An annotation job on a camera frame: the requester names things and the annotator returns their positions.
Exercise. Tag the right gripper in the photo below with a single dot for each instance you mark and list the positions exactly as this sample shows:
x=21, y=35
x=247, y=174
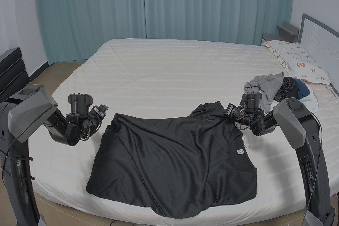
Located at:
x=233, y=111

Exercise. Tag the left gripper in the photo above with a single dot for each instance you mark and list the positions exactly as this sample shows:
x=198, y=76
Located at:
x=98, y=113

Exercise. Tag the black T-shirt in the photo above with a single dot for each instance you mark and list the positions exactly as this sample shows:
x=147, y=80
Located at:
x=172, y=161

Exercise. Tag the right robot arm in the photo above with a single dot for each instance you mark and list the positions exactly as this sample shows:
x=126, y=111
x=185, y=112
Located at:
x=291, y=121

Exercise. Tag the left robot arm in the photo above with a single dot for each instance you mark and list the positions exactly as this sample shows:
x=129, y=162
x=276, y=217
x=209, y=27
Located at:
x=31, y=113

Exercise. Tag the bed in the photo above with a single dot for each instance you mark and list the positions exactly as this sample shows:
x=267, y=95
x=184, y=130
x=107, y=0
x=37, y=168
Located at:
x=172, y=74

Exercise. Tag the grey garment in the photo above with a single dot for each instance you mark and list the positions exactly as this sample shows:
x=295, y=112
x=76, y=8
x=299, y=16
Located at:
x=267, y=87

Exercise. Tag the black shiny garment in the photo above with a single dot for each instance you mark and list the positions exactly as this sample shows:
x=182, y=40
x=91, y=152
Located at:
x=287, y=89

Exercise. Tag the dark blue garment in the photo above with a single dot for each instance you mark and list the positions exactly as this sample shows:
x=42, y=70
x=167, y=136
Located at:
x=303, y=89

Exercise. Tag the white garment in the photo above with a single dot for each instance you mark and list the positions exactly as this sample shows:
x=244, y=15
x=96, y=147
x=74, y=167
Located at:
x=312, y=103

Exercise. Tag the white printed pillow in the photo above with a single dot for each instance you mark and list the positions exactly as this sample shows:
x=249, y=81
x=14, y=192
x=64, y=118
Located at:
x=299, y=60

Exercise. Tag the black chest of drawers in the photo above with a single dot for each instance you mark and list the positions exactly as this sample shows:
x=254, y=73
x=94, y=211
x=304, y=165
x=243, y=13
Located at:
x=13, y=74

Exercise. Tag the grey bedside table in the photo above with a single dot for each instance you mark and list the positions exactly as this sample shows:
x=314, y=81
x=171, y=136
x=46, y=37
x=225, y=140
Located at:
x=288, y=29

